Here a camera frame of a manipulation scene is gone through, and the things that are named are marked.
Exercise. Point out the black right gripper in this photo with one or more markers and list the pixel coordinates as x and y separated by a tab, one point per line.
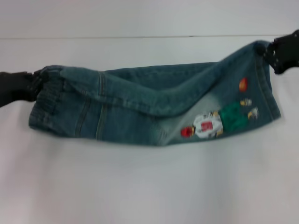
288	51

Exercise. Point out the blue denim shorts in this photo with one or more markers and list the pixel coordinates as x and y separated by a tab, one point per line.
140	100

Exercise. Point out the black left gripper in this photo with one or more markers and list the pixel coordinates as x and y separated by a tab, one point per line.
14	86

